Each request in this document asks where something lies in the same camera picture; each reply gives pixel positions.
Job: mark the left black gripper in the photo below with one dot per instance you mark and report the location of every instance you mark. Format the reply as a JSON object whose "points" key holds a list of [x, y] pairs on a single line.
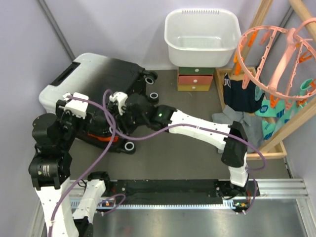
{"points": [[85, 123]]}

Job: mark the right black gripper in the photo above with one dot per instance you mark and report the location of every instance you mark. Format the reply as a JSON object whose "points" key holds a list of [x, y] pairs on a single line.
{"points": [[120, 123]]}

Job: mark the black and white suitcase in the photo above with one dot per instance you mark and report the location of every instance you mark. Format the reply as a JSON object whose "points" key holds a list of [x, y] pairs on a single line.
{"points": [[91, 75]]}

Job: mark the white plastic basin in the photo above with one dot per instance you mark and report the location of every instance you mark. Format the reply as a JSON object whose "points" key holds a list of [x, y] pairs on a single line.
{"points": [[201, 37]]}

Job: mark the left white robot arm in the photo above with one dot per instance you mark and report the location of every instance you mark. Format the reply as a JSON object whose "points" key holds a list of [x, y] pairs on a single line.
{"points": [[49, 170]]}

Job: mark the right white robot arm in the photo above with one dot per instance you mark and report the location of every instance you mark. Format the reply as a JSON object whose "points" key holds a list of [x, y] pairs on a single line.
{"points": [[230, 139]]}

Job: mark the orange garment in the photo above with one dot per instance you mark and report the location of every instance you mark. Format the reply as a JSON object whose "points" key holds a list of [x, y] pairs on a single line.
{"points": [[104, 139]]}

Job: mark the small colourful drawer cabinet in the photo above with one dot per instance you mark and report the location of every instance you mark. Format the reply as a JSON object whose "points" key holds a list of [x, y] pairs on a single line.
{"points": [[195, 78]]}

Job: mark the dark navy garment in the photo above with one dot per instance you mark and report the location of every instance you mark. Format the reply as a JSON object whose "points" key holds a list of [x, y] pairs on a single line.
{"points": [[242, 100]]}

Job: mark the grey button shirt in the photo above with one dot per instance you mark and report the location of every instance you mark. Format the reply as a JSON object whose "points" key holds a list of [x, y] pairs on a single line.
{"points": [[251, 124]]}

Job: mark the teal patterned sock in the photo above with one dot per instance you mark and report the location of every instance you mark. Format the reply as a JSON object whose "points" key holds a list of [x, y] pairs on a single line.
{"points": [[281, 111]]}

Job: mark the pink round clip hanger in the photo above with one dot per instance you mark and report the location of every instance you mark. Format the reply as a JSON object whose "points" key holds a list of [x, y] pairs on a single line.
{"points": [[283, 51]]}

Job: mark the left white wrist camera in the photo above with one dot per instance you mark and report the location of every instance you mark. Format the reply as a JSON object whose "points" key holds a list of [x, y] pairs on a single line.
{"points": [[76, 107]]}

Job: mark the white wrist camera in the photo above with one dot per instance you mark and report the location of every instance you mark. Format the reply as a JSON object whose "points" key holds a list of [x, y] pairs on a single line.
{"points": [[119, 98], [76, 107]]}

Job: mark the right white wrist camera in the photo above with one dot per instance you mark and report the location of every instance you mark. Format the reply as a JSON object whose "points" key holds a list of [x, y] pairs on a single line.
{"points": [[119, 98]]}

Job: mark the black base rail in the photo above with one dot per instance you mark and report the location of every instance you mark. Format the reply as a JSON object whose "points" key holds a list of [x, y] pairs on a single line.
{"points": [[177, 192]]}

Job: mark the wooden drying rack frame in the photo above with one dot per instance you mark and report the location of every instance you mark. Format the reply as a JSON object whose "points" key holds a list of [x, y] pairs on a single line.
{"points": [[302, 116]]}

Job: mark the aluminium frame rail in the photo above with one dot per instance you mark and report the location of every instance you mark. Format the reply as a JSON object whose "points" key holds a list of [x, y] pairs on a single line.
{"points": [[98, 207]]}

